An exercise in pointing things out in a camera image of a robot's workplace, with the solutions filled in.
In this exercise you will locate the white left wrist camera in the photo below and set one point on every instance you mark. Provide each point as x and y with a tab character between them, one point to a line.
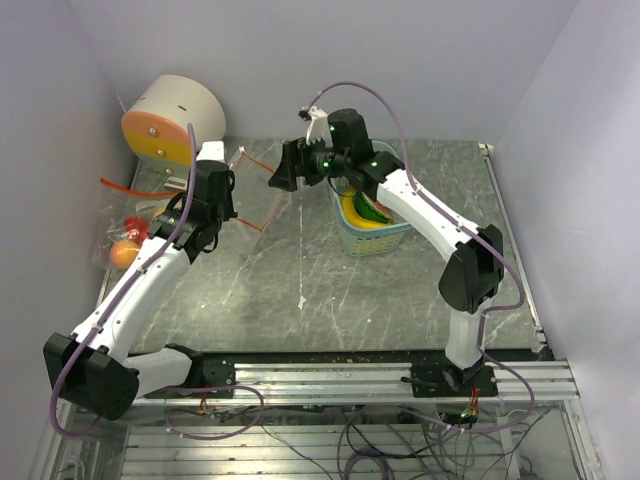
212	151

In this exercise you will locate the pink toy peach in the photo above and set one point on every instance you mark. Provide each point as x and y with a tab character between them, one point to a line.
123	253

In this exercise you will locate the red toy pear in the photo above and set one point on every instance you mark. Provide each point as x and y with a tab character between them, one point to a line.
137	235

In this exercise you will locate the white cylinder with orange face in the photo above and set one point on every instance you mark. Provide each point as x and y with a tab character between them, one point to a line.
155	127

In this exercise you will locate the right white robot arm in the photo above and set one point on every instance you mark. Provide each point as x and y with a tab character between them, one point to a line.
337	145

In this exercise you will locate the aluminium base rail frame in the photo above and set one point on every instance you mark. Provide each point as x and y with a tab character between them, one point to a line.
340	415

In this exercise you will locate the toy watermelon slice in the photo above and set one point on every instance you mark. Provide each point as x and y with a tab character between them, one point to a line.
371	210

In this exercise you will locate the clear orange-zip top bag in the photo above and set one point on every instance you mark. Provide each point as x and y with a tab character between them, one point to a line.
124	219

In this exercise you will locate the red toy wax apple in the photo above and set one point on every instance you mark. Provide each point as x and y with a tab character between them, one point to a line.
135	222

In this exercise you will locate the yellow toy banana bunch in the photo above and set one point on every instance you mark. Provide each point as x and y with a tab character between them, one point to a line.
351	215

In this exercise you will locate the white and blue plastic basket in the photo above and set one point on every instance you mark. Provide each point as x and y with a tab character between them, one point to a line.
362	242

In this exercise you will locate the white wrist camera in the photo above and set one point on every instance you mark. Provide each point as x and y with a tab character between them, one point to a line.
318	129
212	151

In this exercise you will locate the clear orange-zip bag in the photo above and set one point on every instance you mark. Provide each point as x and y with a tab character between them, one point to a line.
256	203
124	219

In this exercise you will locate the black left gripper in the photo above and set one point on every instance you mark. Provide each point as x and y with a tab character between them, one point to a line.
228	212

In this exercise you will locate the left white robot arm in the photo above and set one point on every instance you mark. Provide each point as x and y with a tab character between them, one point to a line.
91	367

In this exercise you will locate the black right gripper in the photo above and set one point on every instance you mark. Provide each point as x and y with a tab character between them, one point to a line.
296	159

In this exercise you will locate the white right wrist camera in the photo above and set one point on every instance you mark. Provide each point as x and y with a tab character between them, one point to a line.
318	129

